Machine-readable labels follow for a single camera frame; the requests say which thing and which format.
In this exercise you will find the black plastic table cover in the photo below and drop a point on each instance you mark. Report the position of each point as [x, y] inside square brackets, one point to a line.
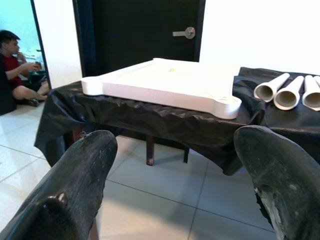
[175, 125]

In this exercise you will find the dark door frame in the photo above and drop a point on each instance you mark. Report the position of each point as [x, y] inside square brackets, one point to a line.
[42, 50]

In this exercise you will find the dark wooden table frame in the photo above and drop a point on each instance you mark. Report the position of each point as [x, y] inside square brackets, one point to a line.
[150, 150]

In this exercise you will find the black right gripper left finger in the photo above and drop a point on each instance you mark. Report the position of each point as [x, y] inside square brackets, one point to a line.
[75, 180]

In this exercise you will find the white plastic table top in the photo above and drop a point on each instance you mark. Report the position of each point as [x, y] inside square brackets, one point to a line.
[162, 82]

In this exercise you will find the black door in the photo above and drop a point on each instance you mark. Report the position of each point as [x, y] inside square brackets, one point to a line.
[137, 30]

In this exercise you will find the seated person in red shirt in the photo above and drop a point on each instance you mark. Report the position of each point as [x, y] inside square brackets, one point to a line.
[11, 67]

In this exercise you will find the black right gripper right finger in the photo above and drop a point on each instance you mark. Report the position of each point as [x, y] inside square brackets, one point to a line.
[282, 180]

